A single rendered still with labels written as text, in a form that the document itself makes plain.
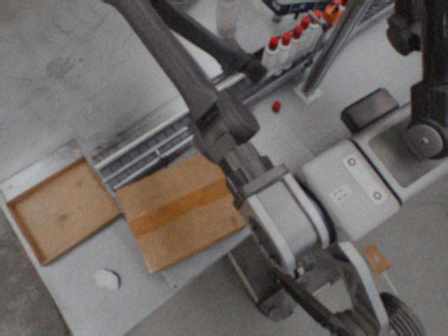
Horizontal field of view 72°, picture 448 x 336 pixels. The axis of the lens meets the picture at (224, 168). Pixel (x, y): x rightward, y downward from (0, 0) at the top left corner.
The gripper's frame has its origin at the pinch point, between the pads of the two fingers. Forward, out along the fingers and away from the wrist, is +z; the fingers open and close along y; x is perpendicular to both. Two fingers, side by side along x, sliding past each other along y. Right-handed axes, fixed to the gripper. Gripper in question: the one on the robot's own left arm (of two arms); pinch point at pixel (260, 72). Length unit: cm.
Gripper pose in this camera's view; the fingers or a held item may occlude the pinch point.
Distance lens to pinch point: 125.6
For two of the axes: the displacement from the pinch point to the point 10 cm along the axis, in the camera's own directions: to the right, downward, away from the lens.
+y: -6.1, -7.7, 2.0
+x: -6.5, 6.3, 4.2
